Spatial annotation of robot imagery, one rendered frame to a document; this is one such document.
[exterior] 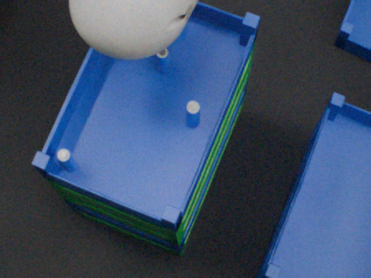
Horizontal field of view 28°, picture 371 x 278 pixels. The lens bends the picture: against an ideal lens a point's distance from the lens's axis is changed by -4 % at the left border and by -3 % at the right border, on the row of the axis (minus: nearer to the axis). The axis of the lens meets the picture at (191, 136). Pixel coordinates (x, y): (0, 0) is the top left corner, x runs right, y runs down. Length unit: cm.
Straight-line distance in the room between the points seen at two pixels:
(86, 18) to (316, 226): 66
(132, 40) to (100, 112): 43
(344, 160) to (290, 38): 33
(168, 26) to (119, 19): 5
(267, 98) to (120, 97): 41
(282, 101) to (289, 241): 32
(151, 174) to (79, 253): 36
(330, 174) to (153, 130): 31
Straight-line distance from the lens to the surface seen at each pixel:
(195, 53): 109
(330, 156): 123
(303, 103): 142
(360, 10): 151
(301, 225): 120
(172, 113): 106
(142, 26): 64
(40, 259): 138
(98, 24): 65
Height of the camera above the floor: 134
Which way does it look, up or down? 75 degrees down
